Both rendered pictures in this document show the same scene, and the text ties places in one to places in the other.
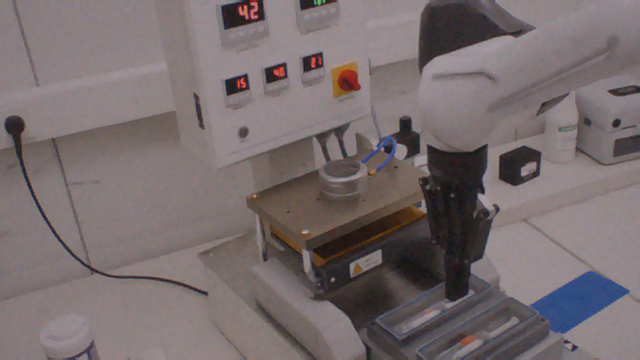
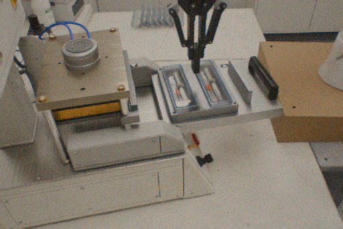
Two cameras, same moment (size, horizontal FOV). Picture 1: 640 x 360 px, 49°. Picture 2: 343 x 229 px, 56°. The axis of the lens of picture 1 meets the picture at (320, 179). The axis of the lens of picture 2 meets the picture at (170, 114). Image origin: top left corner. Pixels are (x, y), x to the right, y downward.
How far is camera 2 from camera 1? 77 cm
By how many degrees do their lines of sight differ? 56
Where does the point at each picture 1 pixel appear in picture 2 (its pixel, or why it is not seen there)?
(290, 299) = (123, 139)
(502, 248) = not seen: hidden behind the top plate
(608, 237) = not seen: hidden behind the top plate
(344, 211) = (112, 67)
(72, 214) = not seen: outside the picture
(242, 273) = (34, 170)
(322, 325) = (161, 132)
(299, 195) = (67, 79)
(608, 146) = (71, 11)
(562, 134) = (48, 14)
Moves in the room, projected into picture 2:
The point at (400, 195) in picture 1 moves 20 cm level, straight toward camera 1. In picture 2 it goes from (118, 44) to (194, 63)
